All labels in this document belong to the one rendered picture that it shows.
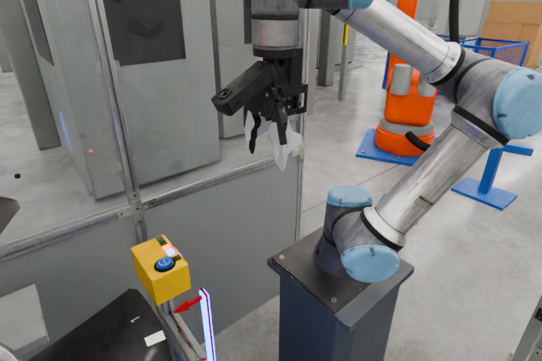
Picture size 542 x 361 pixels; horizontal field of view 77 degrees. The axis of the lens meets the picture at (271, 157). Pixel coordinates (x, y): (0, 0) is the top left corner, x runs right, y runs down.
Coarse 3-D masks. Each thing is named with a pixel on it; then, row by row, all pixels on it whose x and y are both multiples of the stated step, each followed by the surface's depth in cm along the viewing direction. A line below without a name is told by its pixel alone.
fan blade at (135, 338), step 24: (120, 312) 63; (144, 312) 64; (72, 336) 58; (96, 336) 59; (120, 336) 59; (144, 336) 60; (48, 360) 55; (72, 360) 55; (96, 360) 55; (120, 360) 56; (144, 360) 57; (168, 360) 59
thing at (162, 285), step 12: (156, 240) 99; (168, 240) 99; (132, 252) 94; (144, 252) 94; (156, 252) 94; (144, 264) 90; (180, 264) 90; (144, 276) 90; (156, 276) 86; (168, 276) 87; (180, 276) 90; (156, 288) 86; (168, 288) 89; (180, 288) 91; (156, 300) 88; (168, 300) 90
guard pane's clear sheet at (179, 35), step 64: (0, 0) 87; (64, 0) 95; (128, 0) 106; (192, 0) 118; (0, 64) 92; (64, 64) 101; (128, 64) 112; (192, 64) 126; (0, 128) 96; (64, 128) 106; (128, 128) 119; (192, 128) 135; (0, 192) 101; (64, 192) 113
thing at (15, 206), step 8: (0, 200) 53; (8, 200) 53; (16, 200) 53; (0, 208) 52; (8, 208) 53; (16, 208) 53; (0, 216) 52; (8, 216) 52; (0, 224) 51; (0, 232) 51
